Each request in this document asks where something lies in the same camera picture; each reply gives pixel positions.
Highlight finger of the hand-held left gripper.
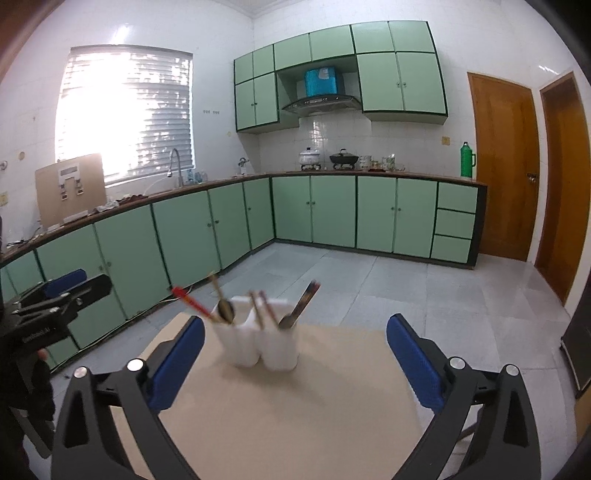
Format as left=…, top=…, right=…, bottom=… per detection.
left=14, top=274, right=113, bottom=320
left=18, top=268, right=88, bottom=306

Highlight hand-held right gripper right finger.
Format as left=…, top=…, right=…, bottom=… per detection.
left=386, top=314, right=542, bottom=480

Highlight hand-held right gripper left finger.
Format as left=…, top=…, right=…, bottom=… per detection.
left=51, top=315, right=206, bottom=480

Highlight white plastic utensil holder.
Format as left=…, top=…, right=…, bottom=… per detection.
left=213, top=295, right=300, bottom=371

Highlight person's left forearm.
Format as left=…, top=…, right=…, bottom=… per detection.
left=0, top=357, right=57, bottom=480

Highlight cardboard box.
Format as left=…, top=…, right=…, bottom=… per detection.
left=35, top=152, right=108, bottom=230

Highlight cloths on counter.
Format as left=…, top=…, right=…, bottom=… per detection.
left=89, top=195, right=149, bottom=214

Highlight metal kitchen faucet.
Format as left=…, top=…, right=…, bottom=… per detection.
left=167, top=148, right=184, bottom=189

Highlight black cabinet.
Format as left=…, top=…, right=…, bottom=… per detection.
left=560, top=302, right=591, bottom=401

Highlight green base cabinet run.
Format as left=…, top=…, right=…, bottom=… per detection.
left=0, top=174, right=488, bottom=372

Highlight window with white blinds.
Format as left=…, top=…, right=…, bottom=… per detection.
left=55, top=45, right=195, bottom=186

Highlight row of jars and cups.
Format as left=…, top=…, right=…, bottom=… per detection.
left=359, top=154, right=407, bottom=173

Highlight green thermos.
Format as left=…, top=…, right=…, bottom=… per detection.
left=460, top=141, right=476, bottom=179

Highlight black wok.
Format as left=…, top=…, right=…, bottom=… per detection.
left=329, top=148, right=360, bottom=171

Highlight white cooking pot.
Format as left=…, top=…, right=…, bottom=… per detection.
left=298, top=147, right=322, bottom=171

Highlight black range hood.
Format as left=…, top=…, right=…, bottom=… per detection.
left=281, top=94, right=363, bottom=116

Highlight blue box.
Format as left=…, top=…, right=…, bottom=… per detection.
left=303, top=66, right=344, bottom=99

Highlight wooden door with handle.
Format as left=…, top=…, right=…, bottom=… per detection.
left=467, top=71, right=541, bottom=263

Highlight green wall cabinet unit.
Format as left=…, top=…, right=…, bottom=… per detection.
left=233, top=21, right=450, bottom=135

